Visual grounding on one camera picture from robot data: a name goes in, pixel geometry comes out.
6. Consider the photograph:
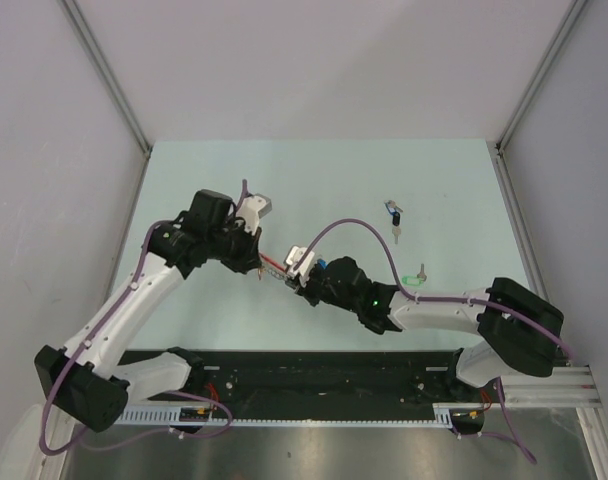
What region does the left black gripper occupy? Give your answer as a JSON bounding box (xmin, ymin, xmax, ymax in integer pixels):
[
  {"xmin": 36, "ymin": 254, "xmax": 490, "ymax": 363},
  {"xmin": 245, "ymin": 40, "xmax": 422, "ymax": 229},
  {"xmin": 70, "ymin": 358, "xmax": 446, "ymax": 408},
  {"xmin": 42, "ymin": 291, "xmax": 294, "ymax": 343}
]
[{"xmin": 206, "ymin": 216, "xmax": 261, "ymax": 274}]

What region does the red tag key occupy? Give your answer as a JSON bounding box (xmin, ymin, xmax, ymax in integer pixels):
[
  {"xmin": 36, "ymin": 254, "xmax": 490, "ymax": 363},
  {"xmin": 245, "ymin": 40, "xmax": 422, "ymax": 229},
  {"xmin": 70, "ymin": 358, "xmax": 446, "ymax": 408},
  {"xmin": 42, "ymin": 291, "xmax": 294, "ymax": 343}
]
[{"xmin": 260, "ymin": 253, "xmax": 284, "ymax": 270}]

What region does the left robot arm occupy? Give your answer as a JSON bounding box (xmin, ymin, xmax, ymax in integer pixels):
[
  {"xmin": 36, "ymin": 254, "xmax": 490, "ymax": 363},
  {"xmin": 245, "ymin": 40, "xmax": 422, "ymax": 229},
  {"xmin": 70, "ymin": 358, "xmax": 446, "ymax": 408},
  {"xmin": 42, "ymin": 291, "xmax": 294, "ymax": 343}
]
[{"xmin": 34, "ymin": 189, "xmax": 271, "ymax": 432}]

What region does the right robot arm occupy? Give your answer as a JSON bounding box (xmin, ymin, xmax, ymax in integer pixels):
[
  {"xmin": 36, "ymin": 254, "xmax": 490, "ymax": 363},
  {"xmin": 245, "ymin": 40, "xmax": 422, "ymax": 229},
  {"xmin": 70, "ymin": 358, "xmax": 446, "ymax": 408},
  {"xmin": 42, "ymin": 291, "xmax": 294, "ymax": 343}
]
[{"xmin": 285, "ymin": 249, "xmax": 564, "ymax": 401}]

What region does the dark blue tag key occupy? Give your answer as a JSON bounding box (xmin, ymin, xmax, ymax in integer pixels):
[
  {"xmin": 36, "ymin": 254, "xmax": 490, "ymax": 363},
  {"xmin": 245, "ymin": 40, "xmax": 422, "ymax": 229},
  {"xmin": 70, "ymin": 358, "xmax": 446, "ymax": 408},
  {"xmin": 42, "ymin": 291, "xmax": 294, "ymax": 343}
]
[{"xmin": 384, "ymin": 200, "xmax": 403, "ymax": 244}]

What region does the green tag key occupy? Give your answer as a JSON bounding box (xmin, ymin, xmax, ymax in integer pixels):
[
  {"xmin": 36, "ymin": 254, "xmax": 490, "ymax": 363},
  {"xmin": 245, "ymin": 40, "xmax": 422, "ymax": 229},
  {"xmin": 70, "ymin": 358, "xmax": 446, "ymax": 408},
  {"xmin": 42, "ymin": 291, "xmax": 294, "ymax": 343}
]
[{"xmin": 401, "ymin": 264, "xmax": 427, "ymax": 287}]

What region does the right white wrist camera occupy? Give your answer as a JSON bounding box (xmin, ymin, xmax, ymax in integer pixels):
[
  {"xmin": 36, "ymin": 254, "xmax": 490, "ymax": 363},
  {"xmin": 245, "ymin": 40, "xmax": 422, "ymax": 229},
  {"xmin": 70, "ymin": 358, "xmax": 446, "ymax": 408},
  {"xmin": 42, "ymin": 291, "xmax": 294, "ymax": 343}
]
[{"xmin": 284, "ymin": 245, "xmax": 317, "ymax": 287}]

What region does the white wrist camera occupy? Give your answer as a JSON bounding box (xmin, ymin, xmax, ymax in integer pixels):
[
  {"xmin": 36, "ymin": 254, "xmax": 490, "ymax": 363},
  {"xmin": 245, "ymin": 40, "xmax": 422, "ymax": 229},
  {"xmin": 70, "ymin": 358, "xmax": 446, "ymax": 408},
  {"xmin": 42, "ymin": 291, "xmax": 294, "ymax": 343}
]
[
  {"xmin": 235, "ymin": 194, "xmax": 272, "ymax": 236},
  {"xmin": 284, "ymin": 245, "xmax": 317, "ymax": 287}
]

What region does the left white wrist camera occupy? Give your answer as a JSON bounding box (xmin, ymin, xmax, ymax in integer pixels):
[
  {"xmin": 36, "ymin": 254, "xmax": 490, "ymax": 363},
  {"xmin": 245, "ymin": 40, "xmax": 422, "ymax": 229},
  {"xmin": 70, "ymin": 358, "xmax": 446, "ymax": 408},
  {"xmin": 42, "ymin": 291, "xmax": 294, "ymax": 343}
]
[{"xmin": 235, "ymin": 194, "xmax": 272, "ymax": 236}]

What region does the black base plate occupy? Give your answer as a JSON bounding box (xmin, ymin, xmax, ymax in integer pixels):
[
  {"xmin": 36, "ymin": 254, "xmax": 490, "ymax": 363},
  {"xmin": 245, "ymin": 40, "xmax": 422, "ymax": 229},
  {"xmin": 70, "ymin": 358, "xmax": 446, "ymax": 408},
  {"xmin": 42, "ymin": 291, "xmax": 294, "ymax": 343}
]
[{"xmin": 118, "ymin": 348, "xmax": 505, "ymax": 434}]

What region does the white cable duct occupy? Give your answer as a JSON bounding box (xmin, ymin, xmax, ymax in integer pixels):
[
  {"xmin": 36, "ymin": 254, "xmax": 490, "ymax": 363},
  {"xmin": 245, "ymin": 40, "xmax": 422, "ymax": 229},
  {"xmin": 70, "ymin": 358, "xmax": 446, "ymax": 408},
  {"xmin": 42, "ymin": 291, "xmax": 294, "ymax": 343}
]
[{"xmin": 115, "ymin": 405, "xmax": 453, "ymax": 429}]

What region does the right side aluminium rail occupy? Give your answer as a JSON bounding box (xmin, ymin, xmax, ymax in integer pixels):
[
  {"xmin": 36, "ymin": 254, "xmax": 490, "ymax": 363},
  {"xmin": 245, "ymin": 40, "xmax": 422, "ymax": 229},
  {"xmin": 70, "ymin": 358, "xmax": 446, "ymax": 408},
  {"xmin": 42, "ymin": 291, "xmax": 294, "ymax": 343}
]
[{"xmin": 487, "ymin": 142, "xmax": 550, "ymax": 301}]

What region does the aluminium frame rail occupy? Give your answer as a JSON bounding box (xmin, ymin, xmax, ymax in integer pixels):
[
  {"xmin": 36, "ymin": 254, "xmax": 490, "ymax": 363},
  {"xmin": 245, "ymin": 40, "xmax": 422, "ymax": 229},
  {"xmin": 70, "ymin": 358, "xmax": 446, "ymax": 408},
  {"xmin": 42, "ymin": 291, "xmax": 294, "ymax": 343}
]
[{"xmin": 58, "ymin": 364, "xmax": 598, "ymax": 405}]

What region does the left aluminium corner post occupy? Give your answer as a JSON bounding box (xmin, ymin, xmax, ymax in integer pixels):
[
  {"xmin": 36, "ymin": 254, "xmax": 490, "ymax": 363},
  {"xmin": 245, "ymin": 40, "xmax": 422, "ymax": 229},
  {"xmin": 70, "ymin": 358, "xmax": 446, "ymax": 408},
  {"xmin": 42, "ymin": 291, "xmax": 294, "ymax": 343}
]
[{"xmin": 58, "ymin": 0, "xmax": 152, "ymax": 159}]

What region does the aluminium corner post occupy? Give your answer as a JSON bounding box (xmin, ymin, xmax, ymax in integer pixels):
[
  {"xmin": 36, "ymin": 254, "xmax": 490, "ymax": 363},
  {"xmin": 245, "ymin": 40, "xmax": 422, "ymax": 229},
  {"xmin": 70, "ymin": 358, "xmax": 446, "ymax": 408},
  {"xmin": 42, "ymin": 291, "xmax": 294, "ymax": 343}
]
[
  {"xmin": 58, "ymin": 0, "xmax": 152, "ymax": 159},
  {"xmin": 494, "ymin": 0, "xmax": 592, "ymax": 153}
]

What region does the right aluminium corner post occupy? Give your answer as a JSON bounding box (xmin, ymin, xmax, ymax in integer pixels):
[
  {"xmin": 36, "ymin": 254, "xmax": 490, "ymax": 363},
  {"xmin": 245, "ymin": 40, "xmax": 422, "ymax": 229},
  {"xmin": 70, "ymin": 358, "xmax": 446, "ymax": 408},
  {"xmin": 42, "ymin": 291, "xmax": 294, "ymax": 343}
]
[{"xmin": 494, "ymin": 0, "xmax": 592, "ymax": 153}]

